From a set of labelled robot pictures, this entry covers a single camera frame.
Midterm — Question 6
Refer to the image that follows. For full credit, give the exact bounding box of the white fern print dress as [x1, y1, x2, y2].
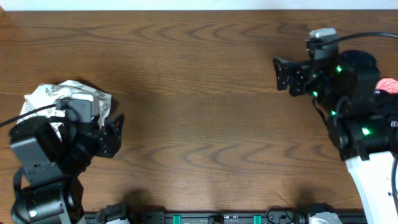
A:
[20, 80, 112, 127]

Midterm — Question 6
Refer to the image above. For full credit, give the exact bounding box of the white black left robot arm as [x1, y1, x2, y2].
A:
[9, 114, 124, 223]

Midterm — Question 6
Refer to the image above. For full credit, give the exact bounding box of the pink cloth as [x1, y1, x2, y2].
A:
[375, 78, 398, 95]

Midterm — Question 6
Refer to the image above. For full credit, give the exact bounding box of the black garment with label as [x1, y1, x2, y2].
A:
[371, 90, 397, 132]

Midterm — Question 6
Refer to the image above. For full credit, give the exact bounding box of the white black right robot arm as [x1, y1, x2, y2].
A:
[273, 50, 397, 223]

